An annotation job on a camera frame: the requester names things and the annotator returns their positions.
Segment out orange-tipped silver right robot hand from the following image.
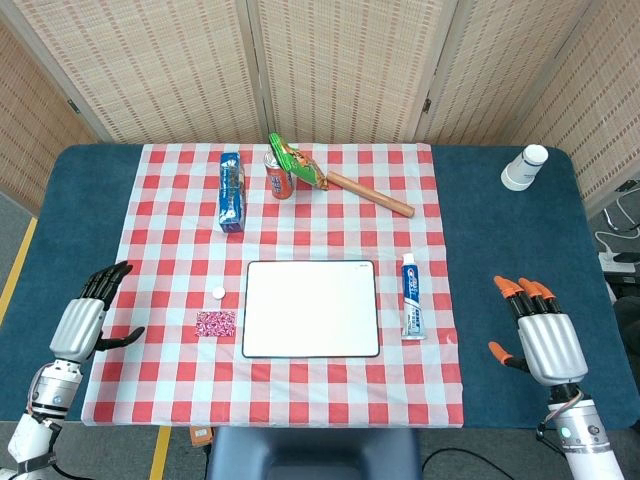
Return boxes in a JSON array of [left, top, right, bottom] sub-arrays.
[[487, 274, 590, 387]]

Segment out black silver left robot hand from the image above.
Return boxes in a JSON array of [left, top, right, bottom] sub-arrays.
[[48, 259, 146, 365]]

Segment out red patterned candy packet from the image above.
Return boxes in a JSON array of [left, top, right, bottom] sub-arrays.
[[195, 309, 237, 338]]

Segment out white board black frame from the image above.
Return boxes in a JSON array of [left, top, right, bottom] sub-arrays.
[[241, 259, 381, 360]]

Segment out white power strip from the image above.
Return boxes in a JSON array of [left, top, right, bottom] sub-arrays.
[[598, 251, 640, 274]]

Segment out dark blue table cover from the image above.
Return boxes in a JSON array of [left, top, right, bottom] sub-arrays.
[[0, 143, 634, 431]]

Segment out blue white toothpaste tube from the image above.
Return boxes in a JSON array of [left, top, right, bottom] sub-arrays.
[[401, 252, 429, 342]]

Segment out white paper cup stack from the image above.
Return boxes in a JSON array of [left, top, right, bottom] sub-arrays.
[[500, 144, 550, 192]]

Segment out blue rectangular carton box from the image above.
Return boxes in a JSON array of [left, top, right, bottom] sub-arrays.
[[218, 151, 247, 234]]

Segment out woven bamboo screen panel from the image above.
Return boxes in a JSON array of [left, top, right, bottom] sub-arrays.
[[509, 0, 640, 217], [0, 19, 101, 216], [415, 0, 621, 147], [0, 0, 274, 146], [247, 0, 459, 146]]

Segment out red white checkered tablecloth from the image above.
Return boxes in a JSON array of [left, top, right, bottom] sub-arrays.
[[79, 142, 466, 429]]

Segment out wooden rolling pin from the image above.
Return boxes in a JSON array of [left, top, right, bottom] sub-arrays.
[[325, 170, 416, 220]]

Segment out orange drink can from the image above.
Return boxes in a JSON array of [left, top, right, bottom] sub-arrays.
[[263, 149, 297, 201]]

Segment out dark blue chair seat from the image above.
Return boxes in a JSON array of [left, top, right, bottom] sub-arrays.
[[207, 427, 421, 480]]

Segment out green snack bag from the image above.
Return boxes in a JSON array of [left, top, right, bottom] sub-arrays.
[[268, 132, 330, 191]]

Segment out black floor cable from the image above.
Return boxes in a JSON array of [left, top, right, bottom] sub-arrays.
[[418, 446, 504, 480]]

